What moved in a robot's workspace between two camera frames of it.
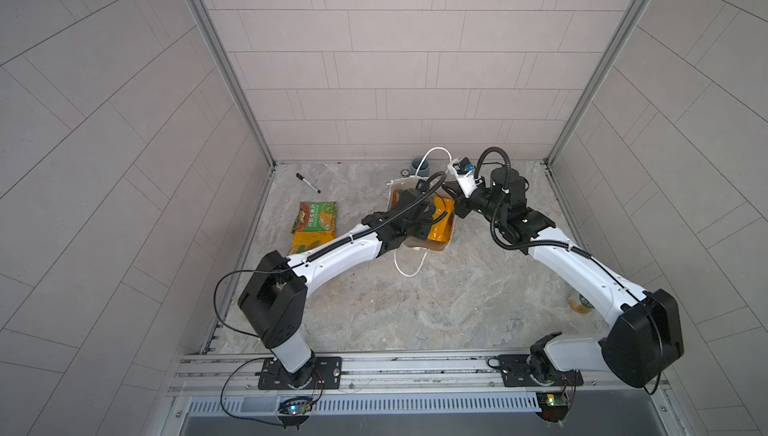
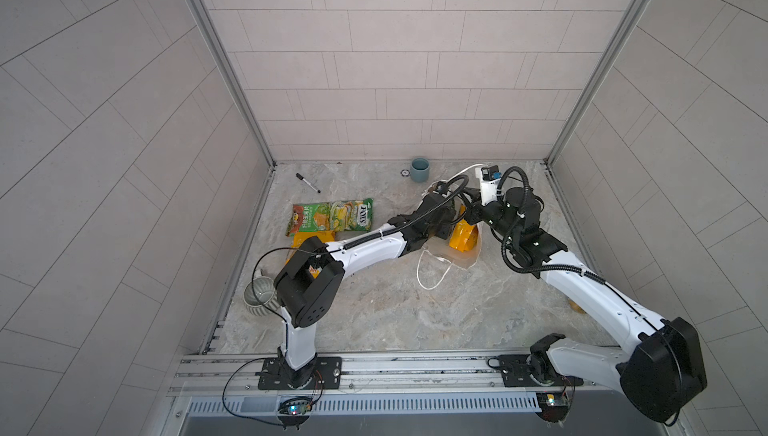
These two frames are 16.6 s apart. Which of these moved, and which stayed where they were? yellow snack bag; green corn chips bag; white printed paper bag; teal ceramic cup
Moved: white printed paper bag
Stayed: teal ceramic cup; green corn chips bag; yellow snack bag
